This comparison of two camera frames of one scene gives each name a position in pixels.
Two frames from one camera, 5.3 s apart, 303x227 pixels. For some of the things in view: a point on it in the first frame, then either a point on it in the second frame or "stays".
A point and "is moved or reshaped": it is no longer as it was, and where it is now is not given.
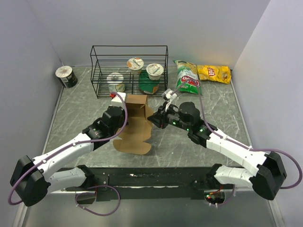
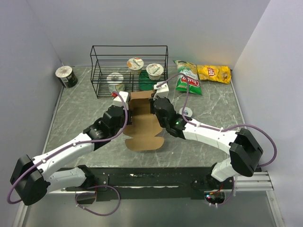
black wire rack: (120, 71) stays
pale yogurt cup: (115, 82) stays
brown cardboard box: (138, 128) is moved or reshaped
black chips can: (66, 76) stays
